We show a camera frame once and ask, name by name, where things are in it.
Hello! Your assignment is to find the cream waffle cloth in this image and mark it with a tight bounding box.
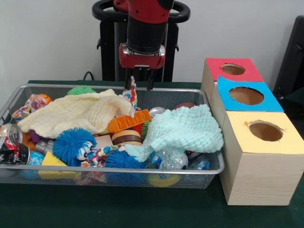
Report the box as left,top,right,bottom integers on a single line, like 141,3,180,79
17,89,136,139

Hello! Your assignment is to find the shallow mesh bin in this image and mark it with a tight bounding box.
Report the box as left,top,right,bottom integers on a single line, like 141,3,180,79
0,83,225,190

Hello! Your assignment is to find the wooden three-hole box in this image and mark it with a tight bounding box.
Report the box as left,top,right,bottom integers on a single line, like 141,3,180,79
200,57,304,206

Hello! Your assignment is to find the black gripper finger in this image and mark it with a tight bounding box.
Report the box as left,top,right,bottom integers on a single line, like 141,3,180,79
125,68,133,90
146,69,156,92

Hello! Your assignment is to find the toy burger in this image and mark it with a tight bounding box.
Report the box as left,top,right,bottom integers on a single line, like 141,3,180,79
111,129,143,146

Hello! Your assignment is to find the yellow foam wedge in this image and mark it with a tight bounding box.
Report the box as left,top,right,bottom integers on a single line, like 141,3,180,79
38,151,79,179

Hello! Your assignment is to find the mint green waffle cloth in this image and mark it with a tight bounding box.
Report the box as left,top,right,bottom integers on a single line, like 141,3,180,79
124,104,225,163

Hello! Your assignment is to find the dark green table cloth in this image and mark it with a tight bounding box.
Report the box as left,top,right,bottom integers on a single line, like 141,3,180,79
0,80,304,228

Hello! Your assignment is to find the green spiky ball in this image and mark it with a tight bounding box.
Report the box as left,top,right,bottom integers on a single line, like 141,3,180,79
66,85,97,96

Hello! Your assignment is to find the polka-dot cloth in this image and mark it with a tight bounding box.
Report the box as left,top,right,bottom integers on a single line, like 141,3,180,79
121,75,138,117
11,94,49,123

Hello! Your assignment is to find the blue spiky ball with eyes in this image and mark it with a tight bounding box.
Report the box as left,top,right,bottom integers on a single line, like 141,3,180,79
52,127,98,167

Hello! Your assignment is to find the orange plastic toy block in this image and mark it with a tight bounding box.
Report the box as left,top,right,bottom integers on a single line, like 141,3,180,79
108,108,152,133

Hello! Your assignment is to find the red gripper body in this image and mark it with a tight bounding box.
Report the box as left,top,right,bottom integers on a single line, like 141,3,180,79
118,43,166,69

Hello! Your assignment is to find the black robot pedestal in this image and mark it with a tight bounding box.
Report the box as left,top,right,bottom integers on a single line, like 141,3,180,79
92,0,191,83

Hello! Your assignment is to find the crushed soda can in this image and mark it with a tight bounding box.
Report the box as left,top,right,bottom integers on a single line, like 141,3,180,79
0,123,31,166

